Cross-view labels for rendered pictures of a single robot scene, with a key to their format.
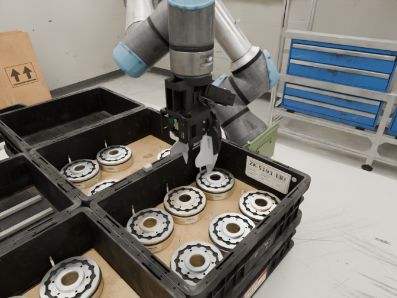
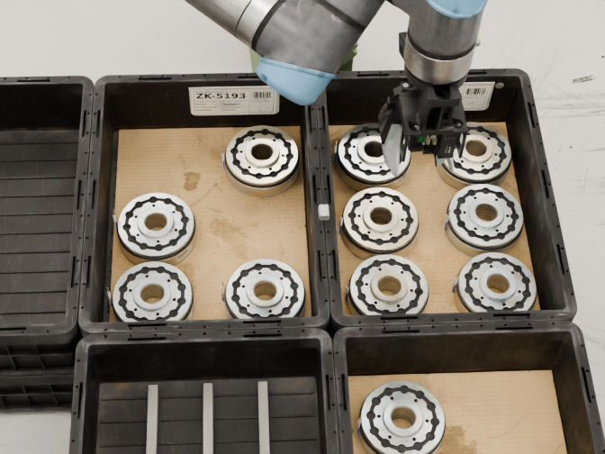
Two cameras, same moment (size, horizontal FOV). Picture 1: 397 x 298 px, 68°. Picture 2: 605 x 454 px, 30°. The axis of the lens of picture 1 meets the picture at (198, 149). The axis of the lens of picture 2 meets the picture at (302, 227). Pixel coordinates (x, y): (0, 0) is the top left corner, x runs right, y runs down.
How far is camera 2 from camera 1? 1.07 m
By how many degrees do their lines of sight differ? 41
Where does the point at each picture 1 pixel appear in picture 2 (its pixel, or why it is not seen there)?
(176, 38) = (452, 47)
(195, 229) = (426, 249)
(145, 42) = (341, 49)
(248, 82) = not seen: outside the picture
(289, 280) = not seen: hidden behind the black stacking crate
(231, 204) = (425, 177)
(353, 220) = (528, 68)
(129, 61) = (318, 87)
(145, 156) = (189, 186)
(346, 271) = (578, 159)
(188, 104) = (452, 109)
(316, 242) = not seen: hidden behind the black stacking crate
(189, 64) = (465, 66)
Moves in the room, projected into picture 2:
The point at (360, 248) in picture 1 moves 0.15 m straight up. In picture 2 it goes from (568, 110) to (591, 47)
